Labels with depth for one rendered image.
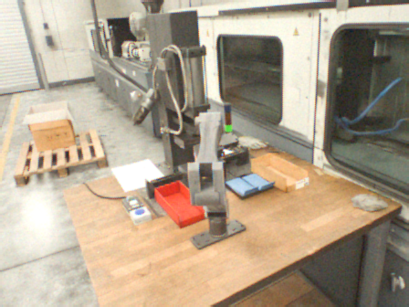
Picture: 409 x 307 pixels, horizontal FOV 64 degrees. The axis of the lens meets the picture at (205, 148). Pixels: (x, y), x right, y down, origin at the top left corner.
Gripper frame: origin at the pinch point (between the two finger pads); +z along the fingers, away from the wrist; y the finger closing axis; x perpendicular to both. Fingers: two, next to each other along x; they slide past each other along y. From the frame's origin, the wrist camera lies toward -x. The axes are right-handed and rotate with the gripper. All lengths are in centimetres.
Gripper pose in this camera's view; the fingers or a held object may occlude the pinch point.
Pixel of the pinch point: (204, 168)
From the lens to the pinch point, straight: 123.1
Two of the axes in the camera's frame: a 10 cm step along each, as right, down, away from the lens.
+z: -1.6, 6.4, 7.5
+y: -4.7, -7.2, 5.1
